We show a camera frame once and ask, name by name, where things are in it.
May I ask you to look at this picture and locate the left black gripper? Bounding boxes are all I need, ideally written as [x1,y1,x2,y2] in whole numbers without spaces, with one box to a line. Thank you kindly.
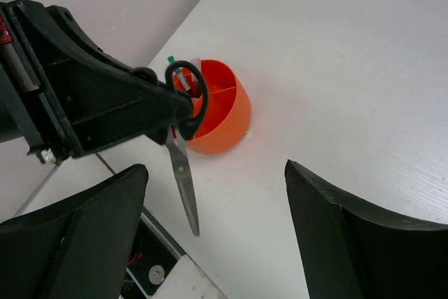
[1,0,193,163]

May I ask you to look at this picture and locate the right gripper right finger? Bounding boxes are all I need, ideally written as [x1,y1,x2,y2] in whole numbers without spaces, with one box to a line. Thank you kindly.
[285,160,447,298]

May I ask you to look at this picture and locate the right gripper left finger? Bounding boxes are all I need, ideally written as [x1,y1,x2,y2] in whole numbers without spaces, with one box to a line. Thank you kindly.
[1,164,148,298]

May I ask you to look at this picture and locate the green pen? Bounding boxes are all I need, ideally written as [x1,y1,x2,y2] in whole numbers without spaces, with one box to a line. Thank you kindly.
[167,55,191,92]

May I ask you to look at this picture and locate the black handled scissors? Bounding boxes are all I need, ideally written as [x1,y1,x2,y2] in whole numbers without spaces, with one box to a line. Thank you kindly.
[164,60,209,237]

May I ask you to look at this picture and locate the pink pen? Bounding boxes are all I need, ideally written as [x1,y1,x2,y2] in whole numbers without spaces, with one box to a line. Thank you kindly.
[190,57,202,99]

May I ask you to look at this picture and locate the orange round pen holder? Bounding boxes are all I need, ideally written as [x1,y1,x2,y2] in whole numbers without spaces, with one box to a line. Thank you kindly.
[187,59,251,155]

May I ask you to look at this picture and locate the aluminium rail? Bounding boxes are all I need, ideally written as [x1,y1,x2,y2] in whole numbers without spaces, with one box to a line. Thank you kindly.
[13,165,59,217]

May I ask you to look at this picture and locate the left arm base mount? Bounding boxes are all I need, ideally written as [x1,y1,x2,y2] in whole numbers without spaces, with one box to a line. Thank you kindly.
[120,209,185,298]

